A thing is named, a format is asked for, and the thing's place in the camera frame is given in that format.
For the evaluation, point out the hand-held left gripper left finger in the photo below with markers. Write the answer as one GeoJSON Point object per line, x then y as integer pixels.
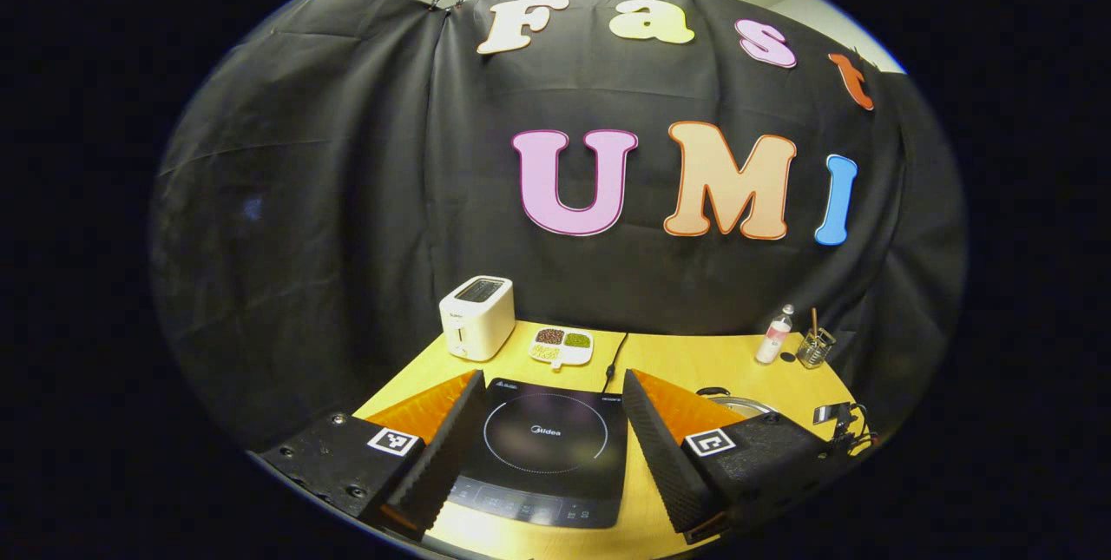
{"type": "Point", "coordinates": [443, 464]}

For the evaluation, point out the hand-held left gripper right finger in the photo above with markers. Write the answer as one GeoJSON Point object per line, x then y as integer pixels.
{"type": "Point", "coordinates": [660, 456]}

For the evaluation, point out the black induction cooktop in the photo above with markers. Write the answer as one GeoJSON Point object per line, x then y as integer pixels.
{"type": "Point", "coordinates": [547, 464]}

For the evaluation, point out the clear glass holder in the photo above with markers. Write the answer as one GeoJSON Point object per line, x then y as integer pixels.
{"type": "Point", "coordinates": [814, 350]}

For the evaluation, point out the wooden stick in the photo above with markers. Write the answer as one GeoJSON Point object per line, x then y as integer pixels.
{"type": "Point", "coordinates": [815, 324]}

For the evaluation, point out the clear plastic bottle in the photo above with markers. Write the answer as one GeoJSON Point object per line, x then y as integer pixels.
{"type": "Point", "coordinates": [772, 339]}

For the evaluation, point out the white divided bean dish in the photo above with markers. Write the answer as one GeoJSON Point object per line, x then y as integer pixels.
{"type": "Point", "coordinates": [560, 350]}

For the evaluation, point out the white toaster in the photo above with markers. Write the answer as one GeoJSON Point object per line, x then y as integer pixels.
{"type": "Point", "coordinates": [476, 321]}

